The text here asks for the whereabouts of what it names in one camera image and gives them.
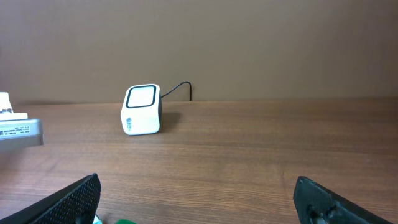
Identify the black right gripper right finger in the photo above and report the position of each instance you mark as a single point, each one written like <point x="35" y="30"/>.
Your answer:
<point x="315" y="203"/>

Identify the white barcode scanner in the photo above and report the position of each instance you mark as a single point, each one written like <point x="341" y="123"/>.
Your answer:
<point x="141" y="111"/>

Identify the green lid spice jar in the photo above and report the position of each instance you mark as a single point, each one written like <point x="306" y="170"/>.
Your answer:
<point x="125" y="221"/>

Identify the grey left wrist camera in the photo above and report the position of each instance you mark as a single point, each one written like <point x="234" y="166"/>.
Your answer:
<point x="17" y="129"/>

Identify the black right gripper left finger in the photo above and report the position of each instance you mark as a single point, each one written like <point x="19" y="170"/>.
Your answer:
<point x="75" y="204"/>

